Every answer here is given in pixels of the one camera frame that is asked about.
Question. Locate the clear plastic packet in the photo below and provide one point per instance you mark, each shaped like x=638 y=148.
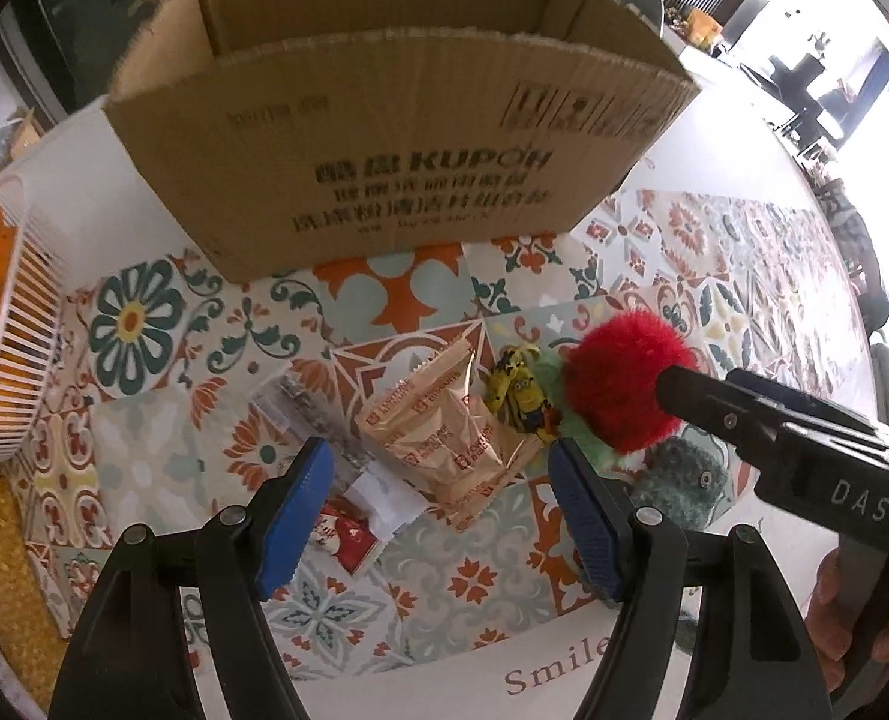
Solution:
x=302 y=409

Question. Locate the red and white snack packet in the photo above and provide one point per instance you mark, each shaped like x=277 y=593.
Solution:
x=347 y=544

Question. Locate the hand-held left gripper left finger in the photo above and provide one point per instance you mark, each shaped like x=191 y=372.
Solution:
x=294 y=517

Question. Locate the dark glass sliding door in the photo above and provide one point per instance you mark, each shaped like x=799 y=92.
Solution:
x=92 y=15

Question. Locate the teal knitted plush toy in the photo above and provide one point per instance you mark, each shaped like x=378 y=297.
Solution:
x=684 y=480

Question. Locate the beige cookie packet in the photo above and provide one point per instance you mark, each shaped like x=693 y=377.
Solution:
x=444 y=427

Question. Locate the yellow woven placemat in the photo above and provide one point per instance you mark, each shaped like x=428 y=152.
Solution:
x=2 y=577

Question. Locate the brown cardboard box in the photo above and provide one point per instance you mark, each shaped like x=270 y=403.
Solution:
x=384 y=127

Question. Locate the person's right hand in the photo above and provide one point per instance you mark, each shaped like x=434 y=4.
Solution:
x=823 y=615

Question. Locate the yellow cartoon figure toy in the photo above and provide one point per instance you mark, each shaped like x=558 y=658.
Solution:
x=523 y=394

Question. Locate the red fluffy pompom plush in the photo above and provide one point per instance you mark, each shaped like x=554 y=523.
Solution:
x=617 y=382

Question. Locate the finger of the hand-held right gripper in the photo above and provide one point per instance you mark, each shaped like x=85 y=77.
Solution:
x=714 y=412
x=804 y=405

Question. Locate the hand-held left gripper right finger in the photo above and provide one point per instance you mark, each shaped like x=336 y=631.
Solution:
x=587 y=525

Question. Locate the white tissue packet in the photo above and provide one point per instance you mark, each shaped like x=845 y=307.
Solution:
x=384 y=499

